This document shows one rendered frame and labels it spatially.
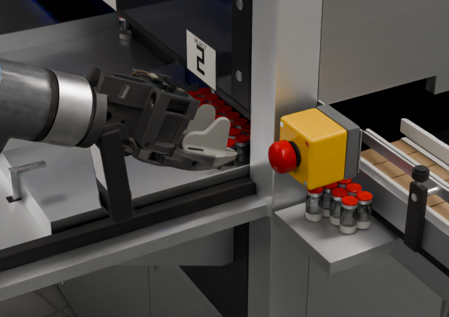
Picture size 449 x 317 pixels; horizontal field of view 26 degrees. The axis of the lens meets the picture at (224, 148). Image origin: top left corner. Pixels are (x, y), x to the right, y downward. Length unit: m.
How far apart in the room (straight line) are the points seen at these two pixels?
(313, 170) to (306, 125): 0.06
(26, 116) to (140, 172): 0.44
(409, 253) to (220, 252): 0.31
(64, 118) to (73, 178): 0.41
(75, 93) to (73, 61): 0.74
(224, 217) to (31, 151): 0.33
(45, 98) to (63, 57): 0.78
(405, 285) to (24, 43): 0.79
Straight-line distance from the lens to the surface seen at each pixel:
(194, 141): 1.07
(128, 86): 1.01
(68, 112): 0.97
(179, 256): 1.39
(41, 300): 2.59
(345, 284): 1.46
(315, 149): 1.16
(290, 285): 1.39
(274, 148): 1.17
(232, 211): 1.29
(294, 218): 1.28
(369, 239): 1.25
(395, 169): 1.30
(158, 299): 1.81
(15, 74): 0.96
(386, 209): 1.26
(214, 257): 1.42
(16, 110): 0.95
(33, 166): 1.33
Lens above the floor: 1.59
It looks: 30 degrees down
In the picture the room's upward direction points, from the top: straight up
